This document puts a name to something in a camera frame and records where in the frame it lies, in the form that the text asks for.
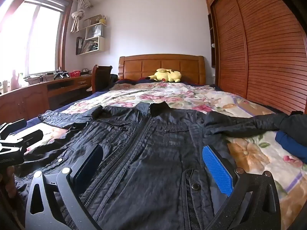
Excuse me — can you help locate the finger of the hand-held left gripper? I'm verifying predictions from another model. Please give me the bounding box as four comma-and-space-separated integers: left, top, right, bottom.
0, 118, 27, 137
20, 129, 44, 148

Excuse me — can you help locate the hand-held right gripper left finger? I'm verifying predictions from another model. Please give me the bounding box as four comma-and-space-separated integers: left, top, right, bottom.
25, 144, 104, 230

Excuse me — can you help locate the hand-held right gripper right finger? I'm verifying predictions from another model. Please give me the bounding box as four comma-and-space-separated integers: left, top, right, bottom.
202, 145, 281, 230

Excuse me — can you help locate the black jacket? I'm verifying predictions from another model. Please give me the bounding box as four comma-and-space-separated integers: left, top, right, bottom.
14, 102, 292, 230

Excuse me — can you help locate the person's left hand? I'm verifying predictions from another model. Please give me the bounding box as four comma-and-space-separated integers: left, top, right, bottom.
0, 166, 17, 198

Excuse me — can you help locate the wooden desk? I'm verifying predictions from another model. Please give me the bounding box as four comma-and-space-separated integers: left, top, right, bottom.
0, 75, 94, 122

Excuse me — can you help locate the pink bottle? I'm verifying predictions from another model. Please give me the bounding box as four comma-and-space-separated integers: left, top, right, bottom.
10, 69, 20, 92

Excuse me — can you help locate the black device on stand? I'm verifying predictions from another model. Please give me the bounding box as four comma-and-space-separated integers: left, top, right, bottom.
53, 70, 70, 80

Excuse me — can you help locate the floral blanket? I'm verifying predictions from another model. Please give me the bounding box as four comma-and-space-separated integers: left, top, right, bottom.
26, 81, 307, 230

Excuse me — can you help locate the blue folded garment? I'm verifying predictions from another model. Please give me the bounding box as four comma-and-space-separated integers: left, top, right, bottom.
275, 131, 307, 164

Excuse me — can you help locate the wooden chair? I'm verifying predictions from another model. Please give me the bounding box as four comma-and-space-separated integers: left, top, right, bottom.
92, 65, 113, 94

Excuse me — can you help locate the window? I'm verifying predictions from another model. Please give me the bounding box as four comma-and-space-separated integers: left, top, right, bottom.
0, 0, 73, 94

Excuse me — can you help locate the black folded garment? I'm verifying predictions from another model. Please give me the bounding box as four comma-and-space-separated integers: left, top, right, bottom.
278, 111, 307, 135

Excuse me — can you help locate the yellow plush toy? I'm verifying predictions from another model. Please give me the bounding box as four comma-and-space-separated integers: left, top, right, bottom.
145, 68, 182, 83

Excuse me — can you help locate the wooden headboard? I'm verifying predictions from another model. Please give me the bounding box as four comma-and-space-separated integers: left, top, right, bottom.
118, 54, 207, 85

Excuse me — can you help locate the grey paper bag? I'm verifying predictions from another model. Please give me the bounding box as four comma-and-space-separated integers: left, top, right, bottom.
90, 25, 103, 37

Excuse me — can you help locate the wooden slatted wardrobe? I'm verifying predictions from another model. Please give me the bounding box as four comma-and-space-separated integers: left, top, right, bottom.
205, 0, 307, 115

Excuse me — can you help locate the tied beige curtain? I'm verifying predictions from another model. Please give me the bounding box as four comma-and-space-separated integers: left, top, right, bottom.
70, 0, 93, 33

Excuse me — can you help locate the white wall shelf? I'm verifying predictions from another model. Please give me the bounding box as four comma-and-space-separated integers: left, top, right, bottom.
76, 16, 107, 55

